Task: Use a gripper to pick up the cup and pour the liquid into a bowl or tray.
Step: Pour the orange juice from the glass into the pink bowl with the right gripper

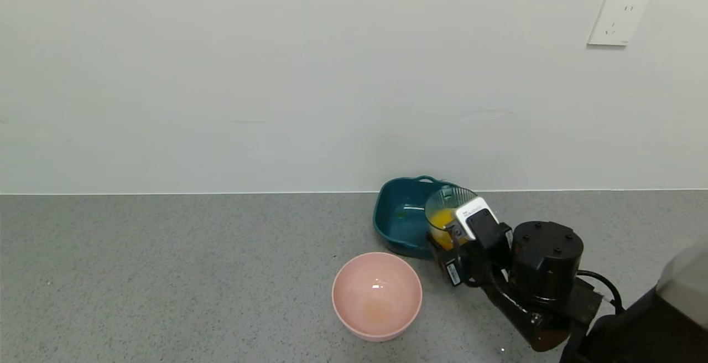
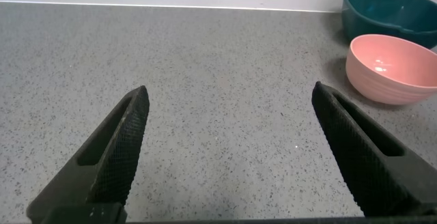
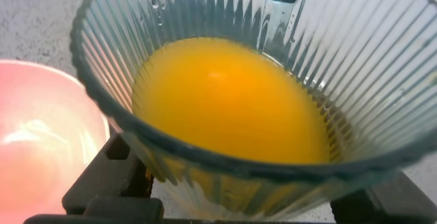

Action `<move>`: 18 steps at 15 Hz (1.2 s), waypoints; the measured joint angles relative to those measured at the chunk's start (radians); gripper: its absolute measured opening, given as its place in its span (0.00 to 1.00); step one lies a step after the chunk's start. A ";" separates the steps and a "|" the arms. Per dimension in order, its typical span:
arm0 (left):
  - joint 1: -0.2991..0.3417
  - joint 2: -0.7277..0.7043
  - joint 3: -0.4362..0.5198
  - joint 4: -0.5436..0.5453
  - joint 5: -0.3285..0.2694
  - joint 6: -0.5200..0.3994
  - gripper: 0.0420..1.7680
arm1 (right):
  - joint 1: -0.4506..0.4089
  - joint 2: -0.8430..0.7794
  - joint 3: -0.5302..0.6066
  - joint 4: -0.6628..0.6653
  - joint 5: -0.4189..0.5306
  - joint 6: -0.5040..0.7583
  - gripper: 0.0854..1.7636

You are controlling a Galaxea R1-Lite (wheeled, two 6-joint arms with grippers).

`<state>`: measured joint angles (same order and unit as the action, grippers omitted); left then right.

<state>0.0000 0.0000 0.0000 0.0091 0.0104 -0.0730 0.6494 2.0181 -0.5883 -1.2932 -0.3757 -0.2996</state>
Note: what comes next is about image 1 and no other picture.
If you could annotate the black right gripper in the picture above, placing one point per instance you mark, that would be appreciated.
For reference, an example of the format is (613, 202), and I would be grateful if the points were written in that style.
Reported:
(452, 272)

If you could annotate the orange juice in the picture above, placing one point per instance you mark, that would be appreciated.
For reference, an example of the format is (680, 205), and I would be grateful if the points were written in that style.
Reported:
(442, 222)

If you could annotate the ribbed transparent plastic cup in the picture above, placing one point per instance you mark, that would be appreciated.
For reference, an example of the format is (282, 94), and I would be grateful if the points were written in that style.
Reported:
(442, 201)

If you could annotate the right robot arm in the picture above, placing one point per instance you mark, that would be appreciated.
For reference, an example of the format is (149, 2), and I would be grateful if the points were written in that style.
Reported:
(545, 258)

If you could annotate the pink round bowl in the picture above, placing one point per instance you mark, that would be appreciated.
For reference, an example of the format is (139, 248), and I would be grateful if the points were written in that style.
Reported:
(376, 291)

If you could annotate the teal square plastic basin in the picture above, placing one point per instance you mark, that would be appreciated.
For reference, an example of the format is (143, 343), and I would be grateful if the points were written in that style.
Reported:
(398, 213)

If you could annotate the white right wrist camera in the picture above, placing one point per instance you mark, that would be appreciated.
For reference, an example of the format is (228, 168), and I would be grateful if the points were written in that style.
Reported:
(470, 211)

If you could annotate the white wall socket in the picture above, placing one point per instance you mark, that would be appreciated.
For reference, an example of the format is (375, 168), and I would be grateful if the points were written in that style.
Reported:
(617, 20)

